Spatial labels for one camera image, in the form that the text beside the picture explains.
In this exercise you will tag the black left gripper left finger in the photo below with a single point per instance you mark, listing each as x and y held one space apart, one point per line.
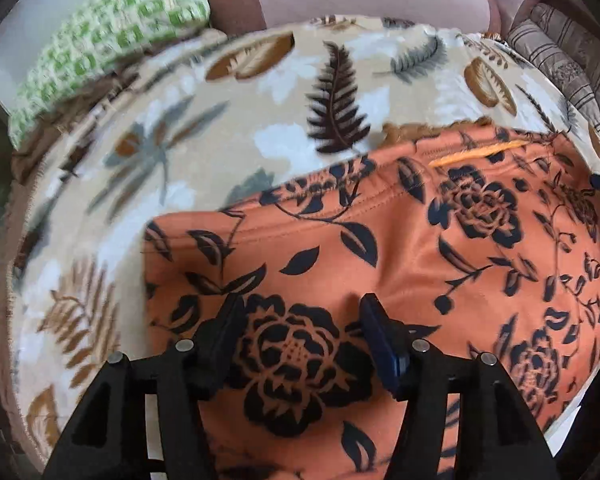
142 417

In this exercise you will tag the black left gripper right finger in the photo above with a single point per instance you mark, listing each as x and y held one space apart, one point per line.
497 436

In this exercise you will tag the orange black floral garment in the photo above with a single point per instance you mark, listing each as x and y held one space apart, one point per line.
479 240

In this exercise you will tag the beige leaf print blanket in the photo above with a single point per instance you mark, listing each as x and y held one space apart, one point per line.
200 127

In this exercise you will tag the striped brown grey pillow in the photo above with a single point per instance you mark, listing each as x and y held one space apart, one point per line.
565 52

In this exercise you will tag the green white patterned pillow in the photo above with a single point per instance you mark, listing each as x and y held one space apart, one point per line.
89 42

